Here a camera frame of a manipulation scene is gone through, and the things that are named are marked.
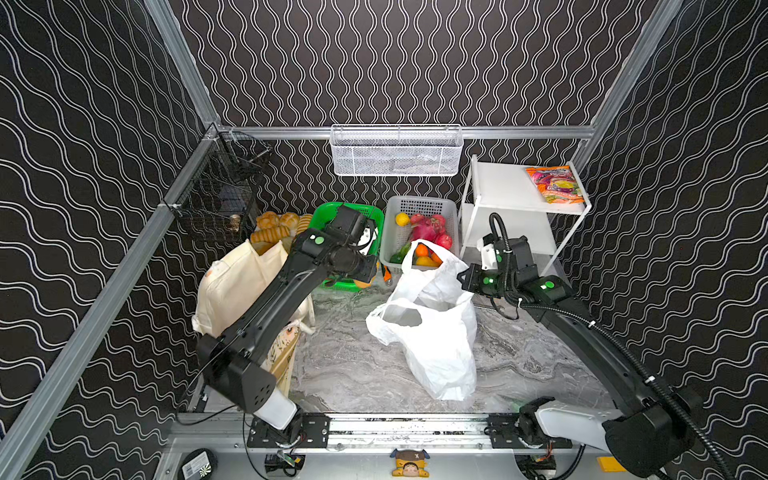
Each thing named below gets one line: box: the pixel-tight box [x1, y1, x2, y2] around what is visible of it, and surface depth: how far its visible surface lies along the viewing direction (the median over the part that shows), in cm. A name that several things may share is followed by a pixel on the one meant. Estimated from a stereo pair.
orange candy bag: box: [526, 165, 585, 204], surface depth 82 cm
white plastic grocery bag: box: [366, 240, 477, 401], surface depth 72 cm
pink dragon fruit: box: [410, 213, 447, 242], surface depth 106 cm
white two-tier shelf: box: [460, 154, 592, 275], surface depth 86 cm
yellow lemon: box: [395, 212, 411, 227], surface depth 119 cm
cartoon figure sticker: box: [390, 448, 431, 478], surface depth 70 cm
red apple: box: [435, 234, 452, 250], surface depth 105 cm
